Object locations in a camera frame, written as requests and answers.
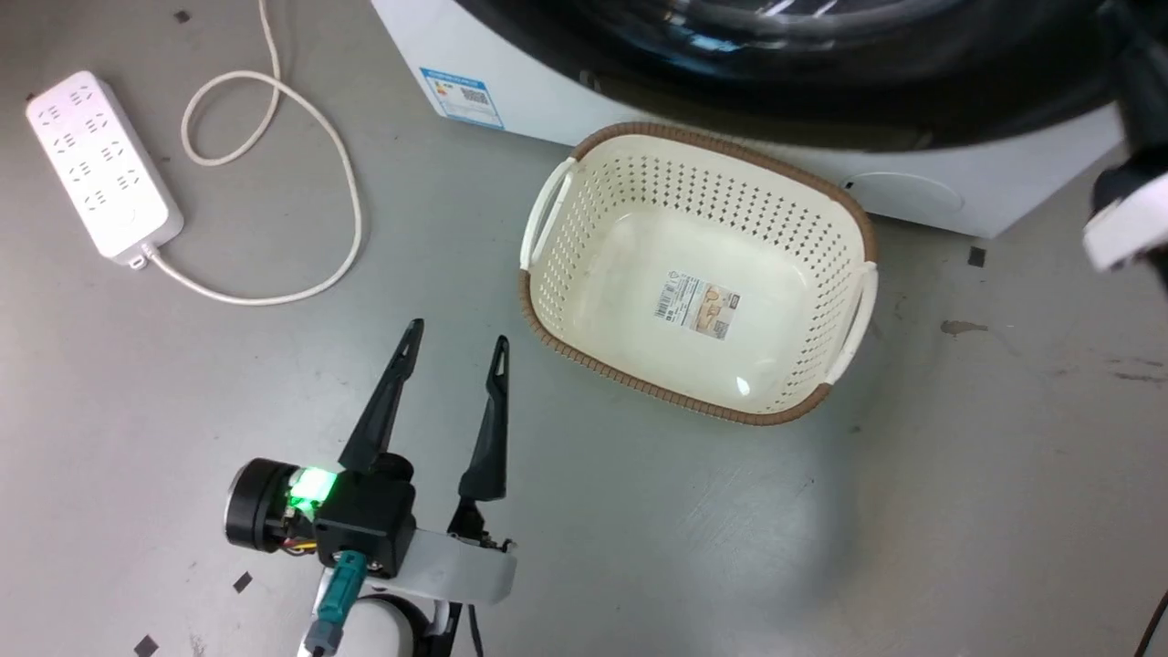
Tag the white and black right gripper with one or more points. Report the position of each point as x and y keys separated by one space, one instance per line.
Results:
x=1131 y=219

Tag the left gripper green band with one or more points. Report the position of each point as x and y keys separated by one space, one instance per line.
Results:
x=265 y=506

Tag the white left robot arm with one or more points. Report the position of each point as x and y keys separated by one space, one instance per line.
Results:
x=379 y=630

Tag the black round washing machine door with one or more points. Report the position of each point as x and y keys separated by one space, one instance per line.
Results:
x=776 y=64

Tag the white washing machine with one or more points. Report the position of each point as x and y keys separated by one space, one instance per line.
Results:
x=639 y=100

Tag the black tape square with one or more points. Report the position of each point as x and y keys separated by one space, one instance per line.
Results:
x=242 y=582
x=976 y=256
x=146 y=646

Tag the paper label sticker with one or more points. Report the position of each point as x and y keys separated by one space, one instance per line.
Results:
x=696 y=307

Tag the cream plastic laundry basket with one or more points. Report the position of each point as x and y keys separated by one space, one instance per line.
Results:
x=698 y=274

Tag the blue energy label sticker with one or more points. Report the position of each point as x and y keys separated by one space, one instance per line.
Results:
x=461 y=96

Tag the white power strip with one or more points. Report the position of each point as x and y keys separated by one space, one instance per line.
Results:
x=100 y=164

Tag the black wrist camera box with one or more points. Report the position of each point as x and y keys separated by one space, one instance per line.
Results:
x=365 y=525

